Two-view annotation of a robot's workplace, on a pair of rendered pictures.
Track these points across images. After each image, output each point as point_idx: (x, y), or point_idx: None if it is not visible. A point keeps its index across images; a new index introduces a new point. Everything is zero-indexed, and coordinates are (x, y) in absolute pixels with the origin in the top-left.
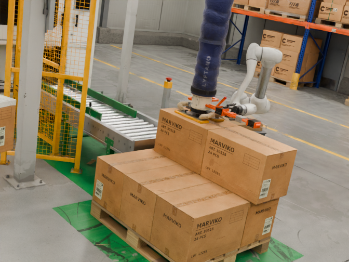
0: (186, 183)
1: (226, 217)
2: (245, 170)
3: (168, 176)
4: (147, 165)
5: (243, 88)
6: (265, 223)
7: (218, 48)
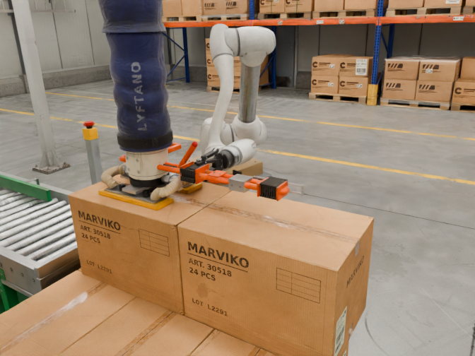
0: None
1: None
2: (286, 305)
3: (115, 353)
4: (66, 331)
5: (222, 112)
6: None
7: (150, 39)
